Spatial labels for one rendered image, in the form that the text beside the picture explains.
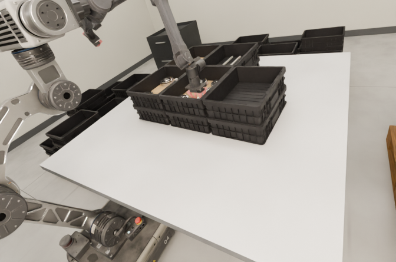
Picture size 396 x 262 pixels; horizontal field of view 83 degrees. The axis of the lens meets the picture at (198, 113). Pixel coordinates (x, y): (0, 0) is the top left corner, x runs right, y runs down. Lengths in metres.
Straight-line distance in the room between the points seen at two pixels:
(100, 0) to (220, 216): 0.93
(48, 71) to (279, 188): 1.09
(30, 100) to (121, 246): 0.93
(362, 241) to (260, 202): 0.89
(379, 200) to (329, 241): 1.06
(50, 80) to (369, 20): 4.20
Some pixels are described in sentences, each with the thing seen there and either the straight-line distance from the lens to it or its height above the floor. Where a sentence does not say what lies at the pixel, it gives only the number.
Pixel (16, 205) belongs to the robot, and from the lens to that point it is 1.17.
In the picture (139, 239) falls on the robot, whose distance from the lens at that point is 1.55.
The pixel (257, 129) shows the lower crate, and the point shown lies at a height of 0.81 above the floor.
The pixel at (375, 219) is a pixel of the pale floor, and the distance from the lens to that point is 1.79.
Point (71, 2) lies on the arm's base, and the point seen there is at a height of 1.47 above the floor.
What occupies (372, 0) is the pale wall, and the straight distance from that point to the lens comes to 4.39.
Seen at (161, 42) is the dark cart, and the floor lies 0.82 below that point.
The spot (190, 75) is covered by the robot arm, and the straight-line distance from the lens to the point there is 1.13.
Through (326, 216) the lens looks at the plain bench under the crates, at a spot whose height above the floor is 0.70.
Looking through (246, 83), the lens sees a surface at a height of 0.83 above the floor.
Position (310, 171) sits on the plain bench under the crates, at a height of 0.70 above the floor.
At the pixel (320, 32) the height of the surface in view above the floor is 0.55.
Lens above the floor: 1.45
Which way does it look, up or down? 32 degrees down
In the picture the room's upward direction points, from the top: 17 degrees counter-clockwise
